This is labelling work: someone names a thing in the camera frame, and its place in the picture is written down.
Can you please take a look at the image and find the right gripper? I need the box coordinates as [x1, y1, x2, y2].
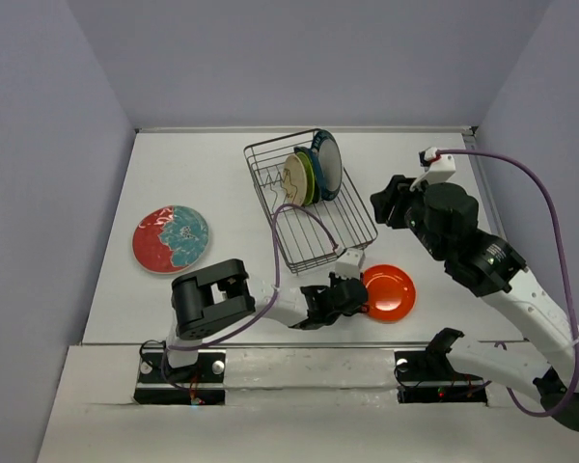
[372, 174, 447, 261]

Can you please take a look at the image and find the orange plate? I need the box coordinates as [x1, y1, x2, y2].
[363, 264, 417, 323]

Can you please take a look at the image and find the lime green plate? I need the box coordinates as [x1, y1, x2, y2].
[296, 151, 316, 206]

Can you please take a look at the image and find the green rimmed white plate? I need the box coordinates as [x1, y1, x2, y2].
[312, 130, 344, 201]

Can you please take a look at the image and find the beige floral plate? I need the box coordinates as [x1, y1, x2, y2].
[281, 153, 308, 206]

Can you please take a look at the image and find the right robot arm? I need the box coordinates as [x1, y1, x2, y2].
[370, 175, 579, 432]

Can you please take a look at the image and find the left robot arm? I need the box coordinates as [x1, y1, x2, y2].
[160, 259, 368, 381]

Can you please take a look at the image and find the red and teal plate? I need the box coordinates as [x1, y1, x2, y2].
[131, 204, 210, 275]

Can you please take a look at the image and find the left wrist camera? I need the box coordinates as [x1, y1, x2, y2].
[334, 248, 365, 280]

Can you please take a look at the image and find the wire dish rack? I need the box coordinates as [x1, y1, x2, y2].
[243, 127, 377, 274]

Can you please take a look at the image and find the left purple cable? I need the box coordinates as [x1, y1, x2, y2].
[161, 203, 344, 392]

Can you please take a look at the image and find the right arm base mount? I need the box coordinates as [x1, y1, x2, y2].
[394, 350, 488, 405]

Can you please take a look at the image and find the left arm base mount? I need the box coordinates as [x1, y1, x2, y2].
[133, 340, 226, 406]

